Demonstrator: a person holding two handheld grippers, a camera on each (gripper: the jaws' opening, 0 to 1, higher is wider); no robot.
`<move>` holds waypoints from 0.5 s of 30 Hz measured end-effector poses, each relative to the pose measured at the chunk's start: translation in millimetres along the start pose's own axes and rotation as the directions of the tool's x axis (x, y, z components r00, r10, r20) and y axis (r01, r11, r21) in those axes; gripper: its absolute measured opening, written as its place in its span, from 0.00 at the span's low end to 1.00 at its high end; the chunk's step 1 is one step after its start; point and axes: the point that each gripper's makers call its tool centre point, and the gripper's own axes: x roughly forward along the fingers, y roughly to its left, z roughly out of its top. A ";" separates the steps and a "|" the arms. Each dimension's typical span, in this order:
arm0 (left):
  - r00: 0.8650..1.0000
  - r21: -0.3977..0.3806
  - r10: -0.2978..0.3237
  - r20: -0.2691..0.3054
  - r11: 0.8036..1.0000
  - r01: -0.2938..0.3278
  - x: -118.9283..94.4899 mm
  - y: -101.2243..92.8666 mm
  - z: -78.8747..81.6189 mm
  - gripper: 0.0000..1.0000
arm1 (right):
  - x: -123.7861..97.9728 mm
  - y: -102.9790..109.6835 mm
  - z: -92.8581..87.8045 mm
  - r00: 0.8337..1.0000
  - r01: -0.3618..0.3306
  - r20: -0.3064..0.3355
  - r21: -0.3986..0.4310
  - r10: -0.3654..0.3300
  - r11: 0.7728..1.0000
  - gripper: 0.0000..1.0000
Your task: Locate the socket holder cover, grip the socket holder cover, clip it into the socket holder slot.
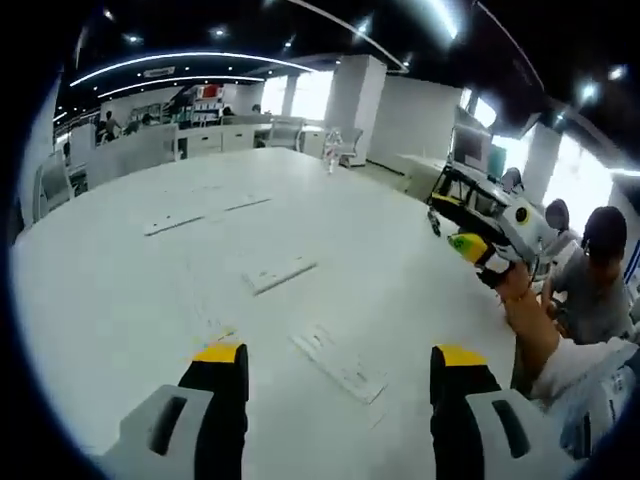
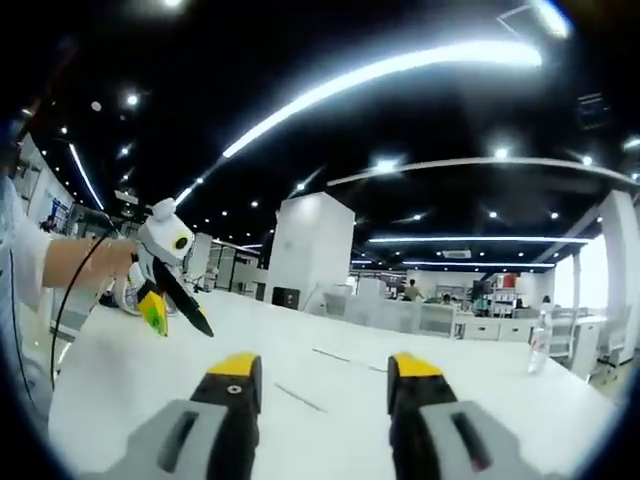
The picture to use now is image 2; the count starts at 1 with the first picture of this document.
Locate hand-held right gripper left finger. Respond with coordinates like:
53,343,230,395
107,351,264,480

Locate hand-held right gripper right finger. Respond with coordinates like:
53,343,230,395
387,351,557,480

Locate white socket holder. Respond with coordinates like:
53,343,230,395
274,383,330,415

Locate person's left hand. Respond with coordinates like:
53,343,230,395
93,238,139,282

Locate row of white desk partitions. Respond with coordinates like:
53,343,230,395
344,294,536,343

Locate black box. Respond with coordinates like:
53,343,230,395
271,285,302,311

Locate white mesh office chair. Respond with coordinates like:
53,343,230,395
599,303,633,372
321,291,352,317
546,306,580,358

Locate clear water bottle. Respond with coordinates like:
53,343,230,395
526,309,554,377

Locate person's white shirt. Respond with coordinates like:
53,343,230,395
0,174,57,314

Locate long curved ceiling light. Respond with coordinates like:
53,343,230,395
175,41,545,202

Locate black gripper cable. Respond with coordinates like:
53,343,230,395
49,211,122,392

